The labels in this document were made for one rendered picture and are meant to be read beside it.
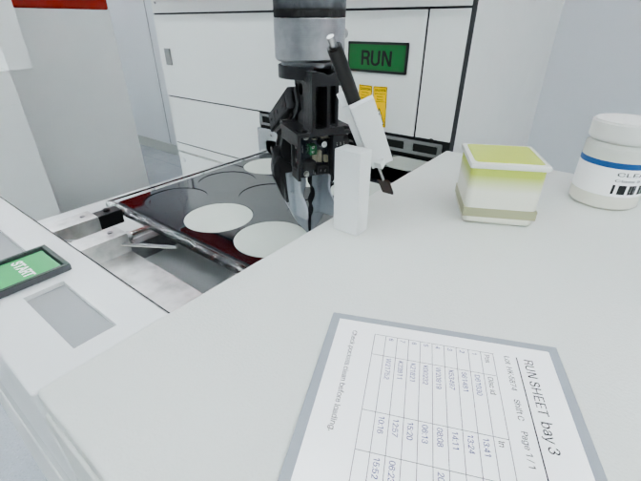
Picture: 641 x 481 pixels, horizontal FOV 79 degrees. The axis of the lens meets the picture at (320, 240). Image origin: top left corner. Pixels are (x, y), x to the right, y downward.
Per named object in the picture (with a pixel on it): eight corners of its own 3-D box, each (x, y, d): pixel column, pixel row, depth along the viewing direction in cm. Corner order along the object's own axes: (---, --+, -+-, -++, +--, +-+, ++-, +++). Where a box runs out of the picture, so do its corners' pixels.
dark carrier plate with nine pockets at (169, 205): (268, 155, 87) (268, 152, 86) (408, 190, 68) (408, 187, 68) (118, 204, 63) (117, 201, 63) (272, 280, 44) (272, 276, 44)
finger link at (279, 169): (276, 204, 50) (272, 135, 45) (273, 199, 51) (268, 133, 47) (310, 198, 51) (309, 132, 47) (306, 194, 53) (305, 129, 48)
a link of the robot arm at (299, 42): (264, 18, 42) (333, 18, 45) (267, 64, 44) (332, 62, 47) (286, 17, 36) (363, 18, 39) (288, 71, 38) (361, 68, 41)
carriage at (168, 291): (95, 241, 61) (90, 225, 60) (259, 345, 41) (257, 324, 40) (39, 263, 55) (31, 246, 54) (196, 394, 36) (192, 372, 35)
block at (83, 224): (93, 227, 59) (87, 209, 58) (103, 233, 57) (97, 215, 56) (33, 248, 54) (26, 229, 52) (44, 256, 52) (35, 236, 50)
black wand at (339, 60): (334, 42, 28) (341, 31, 29) (319, 41, 29) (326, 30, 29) (391, 198, 44) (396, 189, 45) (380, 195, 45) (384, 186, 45)
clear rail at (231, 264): (113, 205, 64) (111, 198, 63) (281, 289, 44) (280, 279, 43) (105, 208, 63) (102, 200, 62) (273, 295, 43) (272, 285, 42)
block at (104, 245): (119, 242, 55) (113, 224, 53) (132, 250, 53) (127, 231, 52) (58, 267, 49) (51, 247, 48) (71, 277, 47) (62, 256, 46)
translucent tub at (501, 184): (452, 197, 48) (462, 141, 44) (516, 200, 46) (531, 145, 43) (459, 223, 41) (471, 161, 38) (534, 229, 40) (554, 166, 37)
